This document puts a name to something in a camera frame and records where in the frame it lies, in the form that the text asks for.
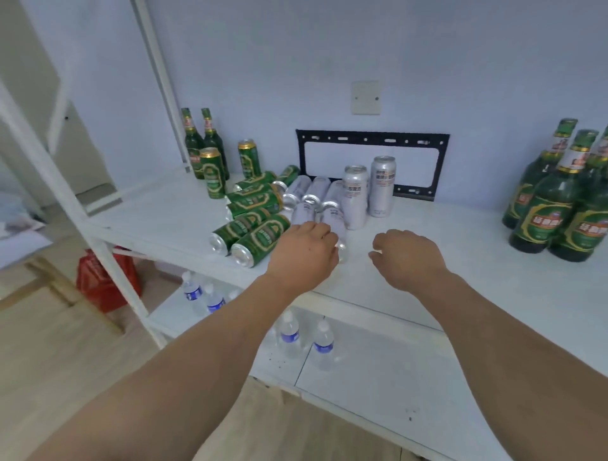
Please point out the person's right forearm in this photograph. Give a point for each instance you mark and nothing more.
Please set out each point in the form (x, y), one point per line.
(522, 370)

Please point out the person's left hand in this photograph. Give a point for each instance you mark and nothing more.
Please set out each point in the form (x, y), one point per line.
(301, 259)

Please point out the red plastic crate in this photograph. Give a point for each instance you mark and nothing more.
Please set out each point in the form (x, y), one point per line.
(100, 289)

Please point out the cluster of green beer cans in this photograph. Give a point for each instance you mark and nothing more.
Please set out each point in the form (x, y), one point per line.
(259, 237)

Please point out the person's left forearm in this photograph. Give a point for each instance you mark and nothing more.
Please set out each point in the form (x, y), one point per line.
(166, 394)

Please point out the white blank wall plate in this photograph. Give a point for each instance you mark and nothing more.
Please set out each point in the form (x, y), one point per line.
(366, 97)

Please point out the wooden planks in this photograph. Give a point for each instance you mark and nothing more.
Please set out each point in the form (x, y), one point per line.
(62, 289)

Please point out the silver white-label beer can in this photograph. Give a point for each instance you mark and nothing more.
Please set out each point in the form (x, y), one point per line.
(355, 199)
(382, 190)

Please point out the clear water bottle blue label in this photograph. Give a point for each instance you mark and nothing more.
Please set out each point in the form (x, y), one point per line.
(290, 335)
(214, 301)
(323, 344)
(192, 292)
(233, 295)

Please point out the white metal shelf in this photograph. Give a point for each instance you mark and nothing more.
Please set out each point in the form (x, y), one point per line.
(475, 251)

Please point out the black metal wall bracket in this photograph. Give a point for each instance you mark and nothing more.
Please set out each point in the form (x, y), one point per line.
(375, 138)

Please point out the pile of silver beer cans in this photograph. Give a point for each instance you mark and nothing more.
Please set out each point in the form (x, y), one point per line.
(316, 190)

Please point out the person's right hand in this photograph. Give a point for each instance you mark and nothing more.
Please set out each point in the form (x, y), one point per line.
(411, 261)

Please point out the white paper sheets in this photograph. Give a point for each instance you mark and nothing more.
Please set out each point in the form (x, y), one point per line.
(19, 247)

